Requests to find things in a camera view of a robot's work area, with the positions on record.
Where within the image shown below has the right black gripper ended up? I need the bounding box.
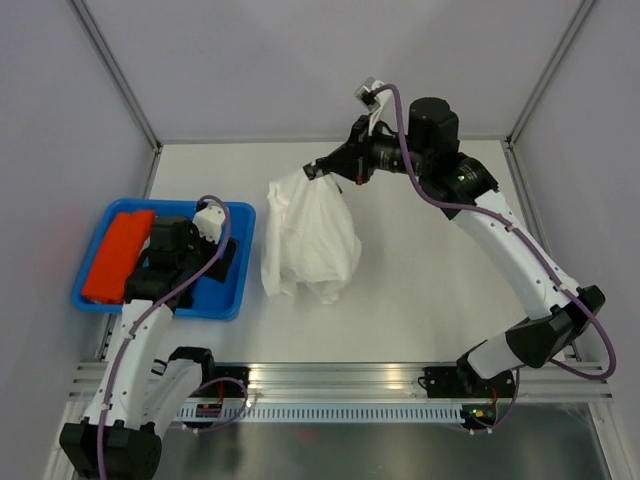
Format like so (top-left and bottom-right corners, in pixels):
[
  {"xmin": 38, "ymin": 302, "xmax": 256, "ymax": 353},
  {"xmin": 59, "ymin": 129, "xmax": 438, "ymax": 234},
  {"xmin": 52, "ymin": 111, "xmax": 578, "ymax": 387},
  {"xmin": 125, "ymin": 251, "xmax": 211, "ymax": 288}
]
[{"xmin": 320, "ymin": 112, "xmax": 431, "ymax": 185}]

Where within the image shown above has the white t-shirt with robot print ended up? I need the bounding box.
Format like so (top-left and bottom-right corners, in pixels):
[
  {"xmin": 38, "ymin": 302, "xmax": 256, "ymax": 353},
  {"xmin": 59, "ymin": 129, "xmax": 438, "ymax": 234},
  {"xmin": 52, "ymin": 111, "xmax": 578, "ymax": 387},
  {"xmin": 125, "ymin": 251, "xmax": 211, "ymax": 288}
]
[{"xmin": 261, "ymin": 168, "xmax": 362, "ymax": 304}]

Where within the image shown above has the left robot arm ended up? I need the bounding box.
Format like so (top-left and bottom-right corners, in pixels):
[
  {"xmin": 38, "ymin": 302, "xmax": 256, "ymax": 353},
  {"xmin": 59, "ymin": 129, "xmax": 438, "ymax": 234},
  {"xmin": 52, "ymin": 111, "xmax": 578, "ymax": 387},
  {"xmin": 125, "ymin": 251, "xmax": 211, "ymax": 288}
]
[{"xmin": 59, "ymin": 205, "xmax": 231, "ymax": 479}]

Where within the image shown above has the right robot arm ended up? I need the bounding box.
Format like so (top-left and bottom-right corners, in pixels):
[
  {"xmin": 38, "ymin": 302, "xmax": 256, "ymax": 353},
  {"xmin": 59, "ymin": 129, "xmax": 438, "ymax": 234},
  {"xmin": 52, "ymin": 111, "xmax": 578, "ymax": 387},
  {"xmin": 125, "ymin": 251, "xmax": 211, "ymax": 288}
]
[{"xmin": 303, "ymin": 97, "xmax": 605, "ymax": 396}]

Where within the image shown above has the orange rolled t-shirt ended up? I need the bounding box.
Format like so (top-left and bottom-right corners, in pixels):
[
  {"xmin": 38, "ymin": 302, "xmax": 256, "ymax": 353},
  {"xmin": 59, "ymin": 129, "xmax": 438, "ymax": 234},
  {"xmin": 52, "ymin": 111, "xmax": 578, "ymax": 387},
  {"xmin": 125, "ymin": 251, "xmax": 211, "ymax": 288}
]
[{"xmin": 81, "ymin": 210, "xmax": 155, "ymax": 305}]

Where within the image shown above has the blue plastic bin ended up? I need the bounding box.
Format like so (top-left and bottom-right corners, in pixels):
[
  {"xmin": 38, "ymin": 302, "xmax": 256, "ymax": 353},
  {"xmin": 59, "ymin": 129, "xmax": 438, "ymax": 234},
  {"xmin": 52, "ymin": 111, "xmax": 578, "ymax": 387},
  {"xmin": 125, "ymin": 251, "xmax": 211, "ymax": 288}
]
[{"xmin": 71, "ymin": 198, "xmax": 256, "ymax": 321}]

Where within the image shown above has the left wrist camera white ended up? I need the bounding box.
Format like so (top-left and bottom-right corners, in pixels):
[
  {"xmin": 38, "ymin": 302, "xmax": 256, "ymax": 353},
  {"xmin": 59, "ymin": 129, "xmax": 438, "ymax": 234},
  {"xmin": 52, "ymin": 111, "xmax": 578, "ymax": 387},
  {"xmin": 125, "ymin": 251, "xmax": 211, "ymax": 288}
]
[{"xmin": 192, "ymin": 206, "xmax": 226, "ymax": 244}]

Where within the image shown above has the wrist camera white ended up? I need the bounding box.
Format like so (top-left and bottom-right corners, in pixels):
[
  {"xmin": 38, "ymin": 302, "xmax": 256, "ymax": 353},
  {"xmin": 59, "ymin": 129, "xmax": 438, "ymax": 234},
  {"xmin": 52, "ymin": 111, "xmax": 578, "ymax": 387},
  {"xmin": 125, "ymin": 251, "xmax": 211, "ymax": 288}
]
[
  {"xmin": 192, "ymin": 206, "xmax": 226, "ymax": 244},
  {"xmin": 354, "ymin": 77, "xmax": 391, "ymax": 136}
]

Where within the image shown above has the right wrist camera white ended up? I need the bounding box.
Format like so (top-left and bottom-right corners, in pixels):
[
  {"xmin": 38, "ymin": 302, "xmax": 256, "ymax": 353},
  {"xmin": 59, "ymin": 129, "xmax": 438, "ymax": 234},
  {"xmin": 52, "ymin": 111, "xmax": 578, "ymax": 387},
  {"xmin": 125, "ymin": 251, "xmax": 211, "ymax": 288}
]
[{"xmin": 354, "ymin": 77, "xmax": 391, "ymax": 136}]

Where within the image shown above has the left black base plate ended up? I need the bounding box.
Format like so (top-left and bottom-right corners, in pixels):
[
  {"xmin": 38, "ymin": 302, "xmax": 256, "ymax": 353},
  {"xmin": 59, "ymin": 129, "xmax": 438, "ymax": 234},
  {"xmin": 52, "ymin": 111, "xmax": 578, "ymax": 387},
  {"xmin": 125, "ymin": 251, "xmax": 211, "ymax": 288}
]
[{"xmin": 198, "ymin": 365, "xmax": 250, "ymax": 402}]

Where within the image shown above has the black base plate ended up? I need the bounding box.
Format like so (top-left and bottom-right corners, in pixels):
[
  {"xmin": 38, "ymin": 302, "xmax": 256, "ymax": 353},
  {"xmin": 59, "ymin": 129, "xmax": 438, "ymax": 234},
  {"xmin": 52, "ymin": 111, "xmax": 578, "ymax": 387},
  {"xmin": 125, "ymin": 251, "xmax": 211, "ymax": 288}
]
[
  {"xmin": 417, "ymin": 366, "xmax": 516, "ymax": 399},
  {"xmin": 198, "ymin": 365, "xmax": 250, "ymax": 402}
]

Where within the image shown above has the aluminium mounting rail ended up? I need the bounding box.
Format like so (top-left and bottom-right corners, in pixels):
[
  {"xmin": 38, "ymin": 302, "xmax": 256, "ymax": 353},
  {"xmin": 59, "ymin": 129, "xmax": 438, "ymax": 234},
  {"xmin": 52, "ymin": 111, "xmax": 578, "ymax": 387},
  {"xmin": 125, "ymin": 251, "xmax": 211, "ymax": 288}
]
[{"xmin": 67, "ymin": 362, "xmax": 615, "ymax": 401}]

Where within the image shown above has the white slotted cable duct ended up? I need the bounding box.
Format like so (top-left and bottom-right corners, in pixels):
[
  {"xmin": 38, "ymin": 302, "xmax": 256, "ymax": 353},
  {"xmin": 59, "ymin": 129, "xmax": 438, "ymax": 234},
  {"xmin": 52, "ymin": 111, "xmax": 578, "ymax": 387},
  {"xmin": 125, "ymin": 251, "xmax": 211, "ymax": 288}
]
[{"xmin": 177, "ymin": 403, "xmax": 464, "ymax": 422}]

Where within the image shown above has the left aluminium frame post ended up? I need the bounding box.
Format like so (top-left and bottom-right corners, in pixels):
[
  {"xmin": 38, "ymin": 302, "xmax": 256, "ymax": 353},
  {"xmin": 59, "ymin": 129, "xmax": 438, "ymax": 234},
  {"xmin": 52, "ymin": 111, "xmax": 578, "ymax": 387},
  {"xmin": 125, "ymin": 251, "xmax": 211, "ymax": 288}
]
[{"xmin": 67, "ymin": 0, "xmax": 162, "ymax": 153}]

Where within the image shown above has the aluminium frame post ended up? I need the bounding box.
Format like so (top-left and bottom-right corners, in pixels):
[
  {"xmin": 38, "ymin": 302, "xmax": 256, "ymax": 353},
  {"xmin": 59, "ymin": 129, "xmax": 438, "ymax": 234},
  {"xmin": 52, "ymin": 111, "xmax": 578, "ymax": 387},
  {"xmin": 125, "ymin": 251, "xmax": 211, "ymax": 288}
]
[
  {"xmin": 505, "ymin": 0, "xmax": 598, "ymax": 150},
  {"xmin": 67, "ymin": 0, "xmax": 162, "ymax": 153}
]

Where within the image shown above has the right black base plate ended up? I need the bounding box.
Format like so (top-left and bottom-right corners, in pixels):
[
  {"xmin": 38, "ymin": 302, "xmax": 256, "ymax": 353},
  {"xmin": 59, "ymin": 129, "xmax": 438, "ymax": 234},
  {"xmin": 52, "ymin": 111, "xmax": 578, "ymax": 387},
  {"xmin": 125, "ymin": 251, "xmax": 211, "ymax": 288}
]
[{"xmin": 417, "ymin": 366, "xmax": 516, "ymax": 399}]

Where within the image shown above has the right aluminium frame post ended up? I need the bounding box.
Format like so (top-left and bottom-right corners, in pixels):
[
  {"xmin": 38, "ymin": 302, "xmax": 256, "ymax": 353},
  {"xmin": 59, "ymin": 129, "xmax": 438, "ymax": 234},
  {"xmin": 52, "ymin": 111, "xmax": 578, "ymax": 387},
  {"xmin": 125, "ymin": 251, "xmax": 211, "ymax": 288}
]
[{"xmin": 505, "ymin": 0, "xmax": 598, "ymax": 150}]

